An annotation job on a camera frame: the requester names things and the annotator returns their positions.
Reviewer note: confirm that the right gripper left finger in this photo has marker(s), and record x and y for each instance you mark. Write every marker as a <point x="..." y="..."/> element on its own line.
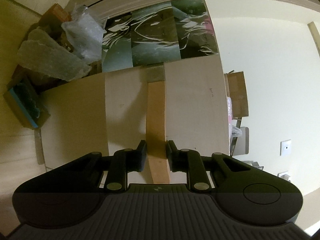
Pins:
<point x="119" y="165"/>

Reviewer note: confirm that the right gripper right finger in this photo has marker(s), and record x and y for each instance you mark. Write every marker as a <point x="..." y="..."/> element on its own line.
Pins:
<point x="203" y="173"/>

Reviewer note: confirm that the wooden drawer handle strip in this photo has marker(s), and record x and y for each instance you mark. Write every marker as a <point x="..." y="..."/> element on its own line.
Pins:
<point x="155" y="133"/>

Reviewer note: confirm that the wooden drawer front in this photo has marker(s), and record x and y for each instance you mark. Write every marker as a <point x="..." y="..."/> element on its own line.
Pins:
<point x="106" y="112"/>

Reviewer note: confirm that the grey open cardboard box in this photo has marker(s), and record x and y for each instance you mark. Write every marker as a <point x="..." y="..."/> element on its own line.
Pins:
<point x="239" y="141"/>

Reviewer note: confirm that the open brown cardboard box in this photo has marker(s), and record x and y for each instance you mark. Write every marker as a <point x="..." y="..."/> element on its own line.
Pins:
<point x="236" y="90"/>

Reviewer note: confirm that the teal edged book box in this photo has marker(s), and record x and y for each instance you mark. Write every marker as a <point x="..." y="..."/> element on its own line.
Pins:
<point x="26" y="104"/>

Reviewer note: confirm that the dark anime art panel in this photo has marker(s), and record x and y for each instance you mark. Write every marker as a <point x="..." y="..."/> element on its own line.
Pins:
<point x="163" y="32"/>

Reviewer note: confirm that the grey foam sheet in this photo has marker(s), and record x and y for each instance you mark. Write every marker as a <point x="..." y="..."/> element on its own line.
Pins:
<point x="44" y="55"/>

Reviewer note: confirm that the clear plastic bag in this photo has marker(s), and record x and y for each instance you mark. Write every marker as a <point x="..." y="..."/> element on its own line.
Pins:
<point x="85" y="33"/>

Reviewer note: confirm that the white wall switch plate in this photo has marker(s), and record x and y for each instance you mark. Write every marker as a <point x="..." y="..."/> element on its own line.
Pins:
<point x="285" y="147"/>

